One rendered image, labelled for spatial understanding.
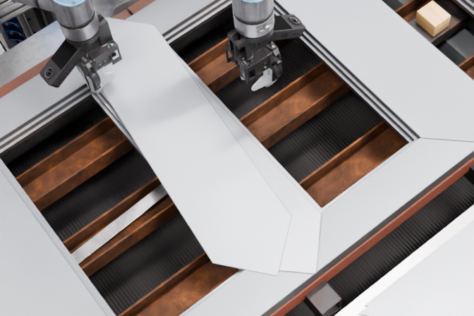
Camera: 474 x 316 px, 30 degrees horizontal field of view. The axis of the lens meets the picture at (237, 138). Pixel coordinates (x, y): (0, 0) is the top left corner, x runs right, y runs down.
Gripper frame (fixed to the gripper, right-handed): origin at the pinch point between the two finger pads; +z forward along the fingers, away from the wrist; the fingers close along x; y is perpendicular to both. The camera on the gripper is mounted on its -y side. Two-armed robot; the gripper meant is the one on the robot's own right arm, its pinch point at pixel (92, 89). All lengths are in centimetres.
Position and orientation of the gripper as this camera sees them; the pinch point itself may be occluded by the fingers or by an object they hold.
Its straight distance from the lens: 193.3
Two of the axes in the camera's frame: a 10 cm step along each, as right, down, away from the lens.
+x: -6.1, -6.6, 4.4
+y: 7.9, -5.5, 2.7
